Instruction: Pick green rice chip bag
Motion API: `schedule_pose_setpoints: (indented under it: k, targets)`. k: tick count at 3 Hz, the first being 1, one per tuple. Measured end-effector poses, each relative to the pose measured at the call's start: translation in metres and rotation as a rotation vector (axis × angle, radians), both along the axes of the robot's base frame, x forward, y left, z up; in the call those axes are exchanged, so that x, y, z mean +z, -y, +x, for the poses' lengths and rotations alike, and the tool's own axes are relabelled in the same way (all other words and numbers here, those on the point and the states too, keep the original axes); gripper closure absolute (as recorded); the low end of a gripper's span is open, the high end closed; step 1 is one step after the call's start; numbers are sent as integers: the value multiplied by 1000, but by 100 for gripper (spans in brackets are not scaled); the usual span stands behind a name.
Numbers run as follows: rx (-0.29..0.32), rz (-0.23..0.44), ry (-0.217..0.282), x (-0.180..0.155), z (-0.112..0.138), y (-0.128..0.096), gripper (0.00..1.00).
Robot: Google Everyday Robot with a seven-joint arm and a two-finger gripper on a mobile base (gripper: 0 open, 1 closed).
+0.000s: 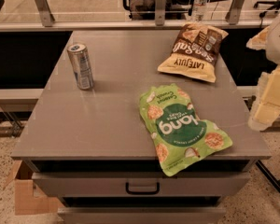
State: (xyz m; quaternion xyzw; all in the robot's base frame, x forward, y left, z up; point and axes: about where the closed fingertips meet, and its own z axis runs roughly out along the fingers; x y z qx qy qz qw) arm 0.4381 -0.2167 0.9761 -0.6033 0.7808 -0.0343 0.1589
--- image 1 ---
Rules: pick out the black drawer handle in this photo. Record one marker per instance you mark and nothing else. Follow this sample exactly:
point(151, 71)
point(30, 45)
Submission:
point(142, 190)

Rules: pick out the cardboard box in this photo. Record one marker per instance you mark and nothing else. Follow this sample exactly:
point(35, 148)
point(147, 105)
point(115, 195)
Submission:
point(29, 198)

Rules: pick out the brown and cream chip bag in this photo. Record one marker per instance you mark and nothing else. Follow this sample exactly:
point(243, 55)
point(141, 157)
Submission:
point(195, 52)

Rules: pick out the grey drawer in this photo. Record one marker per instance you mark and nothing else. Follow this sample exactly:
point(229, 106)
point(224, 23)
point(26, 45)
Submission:
point(112, 184)
point(142, 215)

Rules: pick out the green rice chip bag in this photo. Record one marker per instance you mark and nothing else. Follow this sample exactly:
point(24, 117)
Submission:
point(180, 138)

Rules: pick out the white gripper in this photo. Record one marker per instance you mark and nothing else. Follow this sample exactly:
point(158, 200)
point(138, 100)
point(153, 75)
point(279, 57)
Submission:
point(279, 42)

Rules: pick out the silver drink can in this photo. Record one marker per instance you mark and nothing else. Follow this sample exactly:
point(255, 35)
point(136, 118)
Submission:
point(79, 58)

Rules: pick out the lower grey drawer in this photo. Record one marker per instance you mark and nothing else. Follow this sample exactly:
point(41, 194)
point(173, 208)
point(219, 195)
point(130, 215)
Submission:
point(142, 215)

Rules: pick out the upper grey drawer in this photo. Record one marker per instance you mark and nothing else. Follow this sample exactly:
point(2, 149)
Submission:
point(112, 184)

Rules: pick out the grey drawer cabinet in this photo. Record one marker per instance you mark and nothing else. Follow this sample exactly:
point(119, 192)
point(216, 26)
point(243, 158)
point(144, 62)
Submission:
point(71, 130)

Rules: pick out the black rolling chair base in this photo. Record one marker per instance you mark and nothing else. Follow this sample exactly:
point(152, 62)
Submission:
point(274, 5)

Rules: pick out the clear plastic water bottle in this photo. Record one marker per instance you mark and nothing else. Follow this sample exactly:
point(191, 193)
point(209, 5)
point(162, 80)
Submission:
point(199, 7)

